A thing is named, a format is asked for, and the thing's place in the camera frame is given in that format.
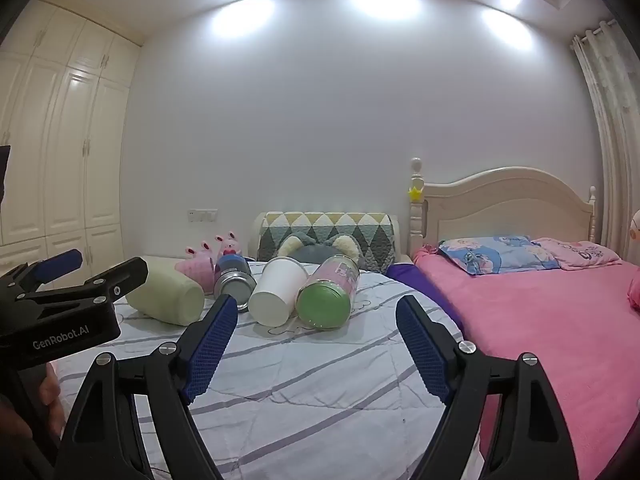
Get purple bed sheet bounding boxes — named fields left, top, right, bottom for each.
left=386, top=262, right=428, bottom=295

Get triangle pattern quilted headboard cover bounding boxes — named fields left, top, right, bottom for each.
left=248, top=211, right=405, bottom=274

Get blue cartoon pillow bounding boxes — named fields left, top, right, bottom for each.
left=438, top=236, right=560, bottom=276

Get pink plush bunny slipper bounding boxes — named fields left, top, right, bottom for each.
left=175, top=240, right=216, bottom=295

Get grey bear plush toy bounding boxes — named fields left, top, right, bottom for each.
left=278, top=233, right=362, bottom=264

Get white striped quilt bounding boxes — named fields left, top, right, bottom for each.
left=52, top=258, right=490, bottom=480

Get pink blanket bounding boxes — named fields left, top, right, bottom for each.
left=413, top=248, right=639, bottom=479

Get wall socket panel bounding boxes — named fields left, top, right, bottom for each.
left=186, top=209, right=218, bottom=223

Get pink cartoon pillow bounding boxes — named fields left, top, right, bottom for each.
left=535, top=237, right=622, bottom=271

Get person's hand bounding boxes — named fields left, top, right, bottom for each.
left=1, top=363, right=66, bottom=457

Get cream wardrobe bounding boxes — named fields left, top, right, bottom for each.
left=1, top=0, right=140, bottom=288

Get white paper cup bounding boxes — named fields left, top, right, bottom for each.
left=248, top=257, right=308, bottom=327

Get pink green tin can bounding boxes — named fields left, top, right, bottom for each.
left=295, top=255, right=360, bottom=330

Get light patterned curtain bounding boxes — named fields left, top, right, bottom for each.
left=570, top=20, right=639, bottom=264

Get blue silver tin can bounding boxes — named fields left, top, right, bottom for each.
left=214, top=254, right=256, bottom=312

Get yellow star sticker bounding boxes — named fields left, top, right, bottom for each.
left=408, top=186, right=423, bottom=203

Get cream wooden headboard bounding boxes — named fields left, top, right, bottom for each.
left=407, top=157, right=597, bottom=256

